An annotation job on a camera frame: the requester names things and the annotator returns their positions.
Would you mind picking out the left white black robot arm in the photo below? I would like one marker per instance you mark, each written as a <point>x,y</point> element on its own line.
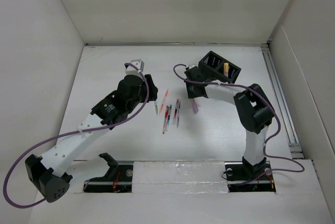
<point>49,172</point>

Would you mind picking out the black pen organizer box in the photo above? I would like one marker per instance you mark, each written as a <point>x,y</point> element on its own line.
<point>212,68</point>

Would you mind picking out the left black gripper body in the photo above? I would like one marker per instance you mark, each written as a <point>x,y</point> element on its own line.
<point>151,97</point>

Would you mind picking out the green clear pen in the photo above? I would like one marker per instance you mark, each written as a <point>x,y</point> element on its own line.
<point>156,107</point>

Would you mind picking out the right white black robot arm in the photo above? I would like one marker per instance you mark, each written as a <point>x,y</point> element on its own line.
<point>253,108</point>

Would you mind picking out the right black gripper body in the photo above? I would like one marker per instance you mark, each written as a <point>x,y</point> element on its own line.
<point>191,92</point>

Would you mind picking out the aluminium side rail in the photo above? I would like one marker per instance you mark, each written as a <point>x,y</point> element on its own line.
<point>283,111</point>

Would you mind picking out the pink clear pen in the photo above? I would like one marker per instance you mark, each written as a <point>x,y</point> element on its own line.
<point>163,101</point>

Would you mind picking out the dark clear pen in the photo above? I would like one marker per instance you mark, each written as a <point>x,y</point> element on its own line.
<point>178,114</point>

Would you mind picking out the orange highlighter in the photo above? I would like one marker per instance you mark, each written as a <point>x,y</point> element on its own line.
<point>226,68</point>

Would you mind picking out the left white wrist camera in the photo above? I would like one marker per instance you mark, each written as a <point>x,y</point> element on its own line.
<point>134,67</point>

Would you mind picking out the red blue clear pen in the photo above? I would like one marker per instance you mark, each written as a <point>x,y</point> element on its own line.
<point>175,111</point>

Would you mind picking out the purple highlighter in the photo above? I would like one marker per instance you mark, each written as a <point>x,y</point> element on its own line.
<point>194,106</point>

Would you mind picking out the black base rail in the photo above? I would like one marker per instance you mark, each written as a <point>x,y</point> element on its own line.
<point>179,177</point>

